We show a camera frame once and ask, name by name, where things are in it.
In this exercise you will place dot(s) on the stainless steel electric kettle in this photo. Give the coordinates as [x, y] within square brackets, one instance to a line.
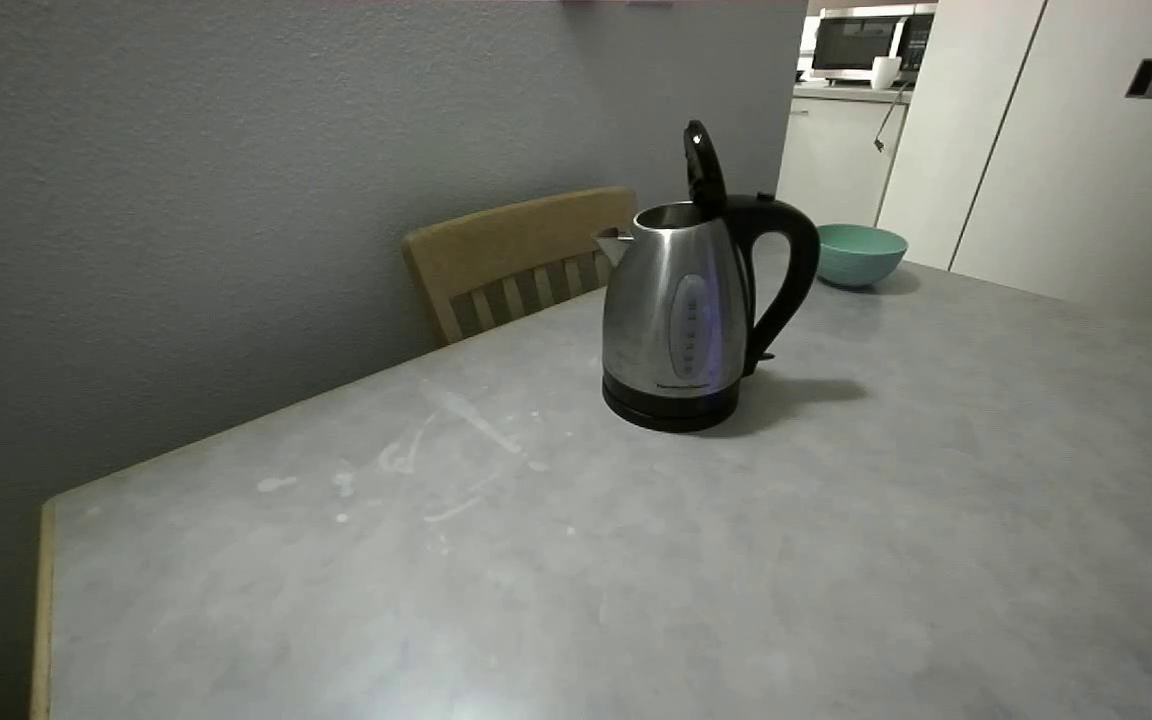
[698, 295]

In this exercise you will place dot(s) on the wooden chair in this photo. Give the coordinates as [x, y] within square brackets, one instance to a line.
[511, 262]

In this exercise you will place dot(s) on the teal green bowl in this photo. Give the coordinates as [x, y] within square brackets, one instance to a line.
[857, 255]

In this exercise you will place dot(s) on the white kitchen cabinet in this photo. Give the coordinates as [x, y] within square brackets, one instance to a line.
[837, 155]

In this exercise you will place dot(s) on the white microwave oven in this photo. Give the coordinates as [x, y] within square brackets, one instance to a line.
[848, 43]

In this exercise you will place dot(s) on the black wall switch plate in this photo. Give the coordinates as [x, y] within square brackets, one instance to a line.
[1143, 80]

